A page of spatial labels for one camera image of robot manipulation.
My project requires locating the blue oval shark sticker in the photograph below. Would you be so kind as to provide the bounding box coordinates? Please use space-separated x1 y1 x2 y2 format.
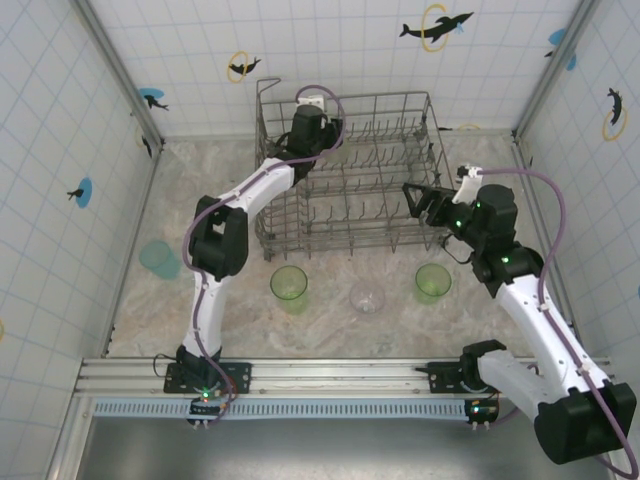
138 87 170 112

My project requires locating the right controller board with LED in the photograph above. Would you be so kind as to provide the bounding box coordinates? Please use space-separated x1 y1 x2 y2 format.
464 397 500 430

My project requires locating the small dolphin yellow ring sticker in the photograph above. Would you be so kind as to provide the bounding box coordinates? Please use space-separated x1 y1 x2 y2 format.
227 49 263 84

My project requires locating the aluminium frame floor bar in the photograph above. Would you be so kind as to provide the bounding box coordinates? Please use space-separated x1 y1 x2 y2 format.
99 142 166 359
512 137 589 356

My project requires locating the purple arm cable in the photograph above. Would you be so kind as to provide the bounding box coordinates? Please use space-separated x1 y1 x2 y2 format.
182 84 347 426
477 167 640 476

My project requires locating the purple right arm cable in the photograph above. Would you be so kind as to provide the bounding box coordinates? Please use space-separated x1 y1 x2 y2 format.
477 167 640 476

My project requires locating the blue patch wall sticker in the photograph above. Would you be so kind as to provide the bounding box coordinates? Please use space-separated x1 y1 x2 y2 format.
543 27 579 71

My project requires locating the large dolphin yellow ring sticker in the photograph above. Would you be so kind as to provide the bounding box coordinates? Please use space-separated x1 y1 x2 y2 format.
398 2 475 54

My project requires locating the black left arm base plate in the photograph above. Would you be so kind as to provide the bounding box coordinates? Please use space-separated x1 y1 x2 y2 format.
163 360 253 396

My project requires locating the teal translucent plastic cup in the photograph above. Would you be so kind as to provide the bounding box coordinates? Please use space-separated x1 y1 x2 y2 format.
138 239 182 281

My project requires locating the aluminium frame post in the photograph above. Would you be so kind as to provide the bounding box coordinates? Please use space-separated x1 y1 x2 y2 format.
69 0 166 151
512 0 601 141

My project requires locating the green translucent plastic cup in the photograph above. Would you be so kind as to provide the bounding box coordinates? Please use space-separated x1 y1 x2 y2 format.
414 263 453 306
269 264 309 316

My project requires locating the controller board with led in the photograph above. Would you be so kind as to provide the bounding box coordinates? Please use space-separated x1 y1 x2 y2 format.
187 387 226 429
464 397 500 430

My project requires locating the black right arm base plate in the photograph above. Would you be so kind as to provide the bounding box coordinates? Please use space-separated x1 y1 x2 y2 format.
414 360 469 395

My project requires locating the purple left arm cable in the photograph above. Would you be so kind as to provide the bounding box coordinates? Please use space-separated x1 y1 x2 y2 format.
182 84 347 426

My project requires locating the light blue slotted cable duct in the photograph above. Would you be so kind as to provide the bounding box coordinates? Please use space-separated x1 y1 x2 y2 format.
92 398 471 420

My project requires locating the aluminium mounting rail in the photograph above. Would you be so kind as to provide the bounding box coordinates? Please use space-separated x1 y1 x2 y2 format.
74 355 621 399

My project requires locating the blue oval black animal sticker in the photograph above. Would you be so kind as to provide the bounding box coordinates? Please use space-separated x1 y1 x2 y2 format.
66 177 95 209

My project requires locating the grey wire dish rack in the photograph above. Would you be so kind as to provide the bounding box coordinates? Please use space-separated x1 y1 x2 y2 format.
253 76 457 264

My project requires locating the left controller board with LED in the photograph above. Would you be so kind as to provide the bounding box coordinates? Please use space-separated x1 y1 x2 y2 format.
187 387 226 429

